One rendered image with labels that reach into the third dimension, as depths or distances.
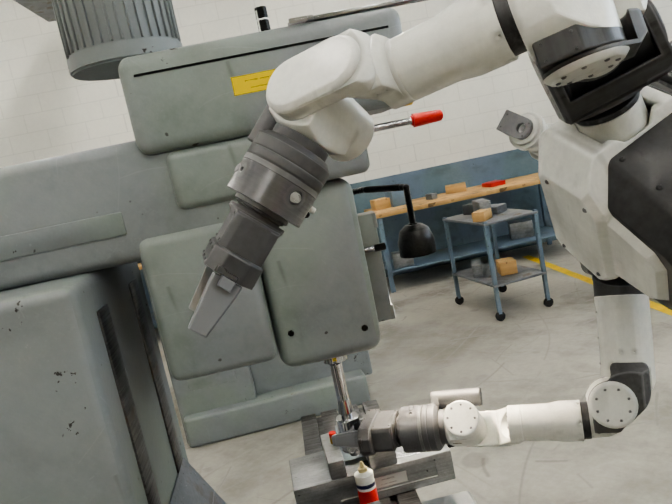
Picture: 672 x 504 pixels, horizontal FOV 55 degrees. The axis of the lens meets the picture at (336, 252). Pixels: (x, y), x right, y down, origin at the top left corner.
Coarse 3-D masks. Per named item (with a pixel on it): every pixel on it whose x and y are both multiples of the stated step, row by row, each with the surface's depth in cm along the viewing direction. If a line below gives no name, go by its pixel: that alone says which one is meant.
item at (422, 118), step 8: (424, 112) 111; (432, 112) 111; (440, 112) 111; (400, 120) 111; (408, 120) 111; (416, 120) 111; (424, 120) 111; (432, 120) 111; (440, 120) 112; (376, 128) 111; (384, 128) 111
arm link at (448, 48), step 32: (480, 0) 58; (512, 0) 57; (544, 0) 56; (576, 0) 56; (608, 0) 57; (416, 32) 61; (448, 32) 59; (480, 32) 58; (512, 32) 57; (544, 32) 57; (576, 32) 56; (608, 32) 57; (416, 64) 61; (448, 64) 60; (480, 64) 60; (544, 64) 58; (416, 96) 64
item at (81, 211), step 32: (64, 160) 107; (96, 160) 107; (128, 160) 107; (160, 160) 108; (0, 192) 106; (32, 192) 106; (64, 192) 107; (96, 192) 108; (128, 192) 108; (160, 192) 108; (0, 224) 107; (32, 224) 107; (64, 224) 107; (96, 224) 108; (128, 224) 109; (160, 224) 109; (192, 224) 110; (0, 256) 107; (32, 256) 108; (64, 256) 108; (96, 256) 109; (128, 256) 110; (0, 288) 109
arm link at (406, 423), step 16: (368, 416) 129; (384, 416) 128; (400, 416) 123; (416, 416) 122; (368, 432) 123; (384, 432) 123; (400, 432) 122; (416, 432) 121; (368, 448) 122; (384, 448) 123; (416, 448) 122
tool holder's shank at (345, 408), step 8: (336, 368) 126; (336, 376) 126; (344, 376) 127; (336, 384) 127; (344, 384) 127; (336, 392) 127; (344, 392) 127; (344, 400) 127; (344, 408) 127; (352, 408) 128; (344, 416) 128
